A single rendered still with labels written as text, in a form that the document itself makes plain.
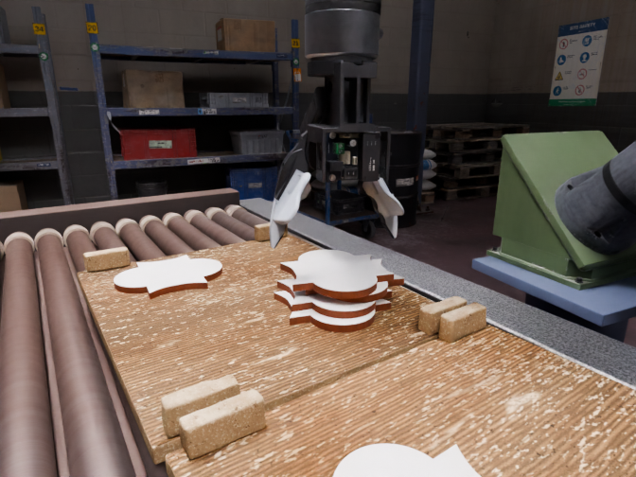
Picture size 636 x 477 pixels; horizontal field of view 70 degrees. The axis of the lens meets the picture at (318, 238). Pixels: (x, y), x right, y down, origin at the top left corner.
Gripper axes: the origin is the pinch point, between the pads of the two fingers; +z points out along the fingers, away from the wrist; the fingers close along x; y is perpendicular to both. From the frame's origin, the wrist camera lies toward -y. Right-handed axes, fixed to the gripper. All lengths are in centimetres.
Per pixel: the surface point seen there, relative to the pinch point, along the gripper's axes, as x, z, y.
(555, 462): 6.4, 7.1, 29.7
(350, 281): 0.5, 3.2, 4.8
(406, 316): 6.4, 7.1, 7.3
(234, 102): 28, -14, -407
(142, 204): -27, 6, -58
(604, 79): 421, -38, -366
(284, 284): -5.9, 5.3, -1.3
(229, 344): -13.4, 7.1, 8.0
